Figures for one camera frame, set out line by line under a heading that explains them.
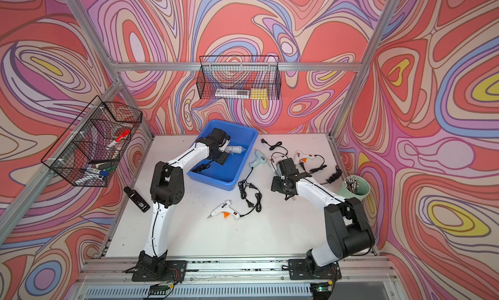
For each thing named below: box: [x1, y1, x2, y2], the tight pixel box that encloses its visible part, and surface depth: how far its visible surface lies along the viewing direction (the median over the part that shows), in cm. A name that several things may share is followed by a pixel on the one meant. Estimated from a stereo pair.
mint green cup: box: [337, 175, 372, 202], surface depth 81 cm
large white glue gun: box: [218, 140, 247, 156], surface depth 110 cm
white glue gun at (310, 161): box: [293, 150, 324, 169], surface depth 110 cm
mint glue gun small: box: [249, 149, 268, 168], surface depth 107 cm
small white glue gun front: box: [207, 200, 241, 221], surface depth 90 cm
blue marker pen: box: [83, 166, 109, 176], surface depth 71 cm
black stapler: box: [123, 186, 151, 213], surface depth 90 cm
